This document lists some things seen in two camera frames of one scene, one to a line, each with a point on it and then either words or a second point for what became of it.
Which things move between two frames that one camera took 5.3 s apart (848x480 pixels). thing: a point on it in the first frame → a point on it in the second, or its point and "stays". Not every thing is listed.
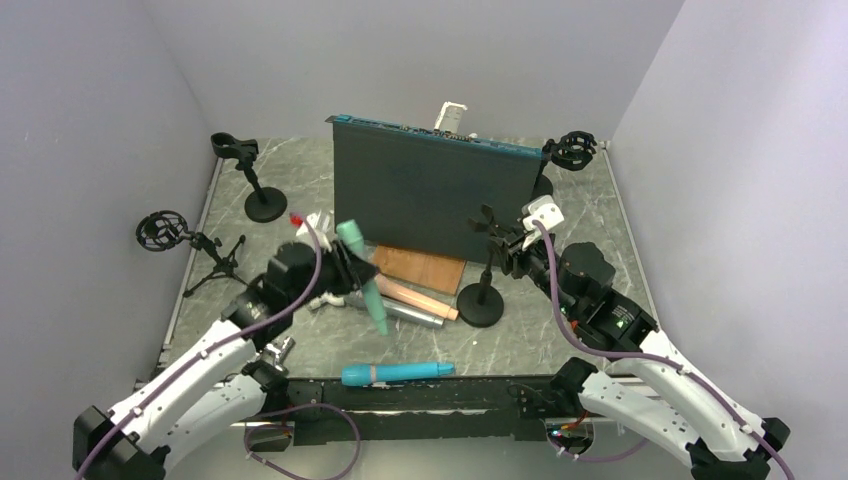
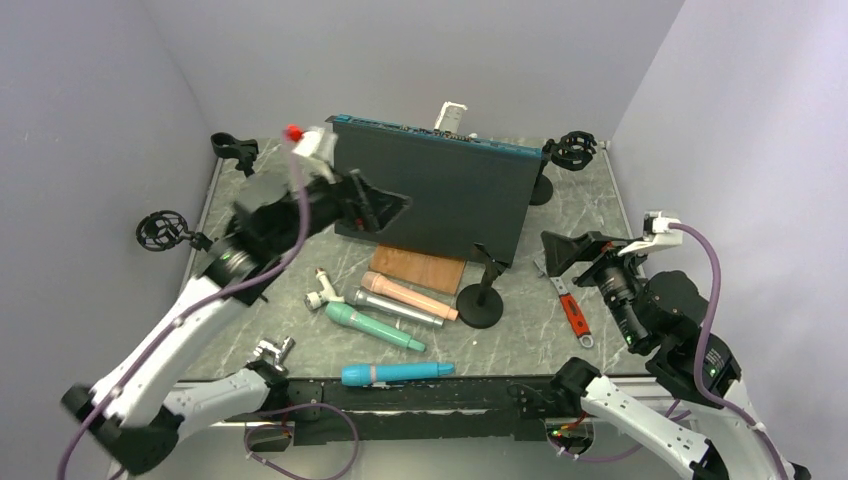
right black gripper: [511, 259] → [560, 250]
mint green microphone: [349, 232] → [340, 312]
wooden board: [435, 273] stays
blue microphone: [363, 374] stays
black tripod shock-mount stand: [159, 230] stays
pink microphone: [392, 288] stays
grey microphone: [399, 309] stays
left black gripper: [352, 271] → [371, 208]
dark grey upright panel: [420, 188] stays
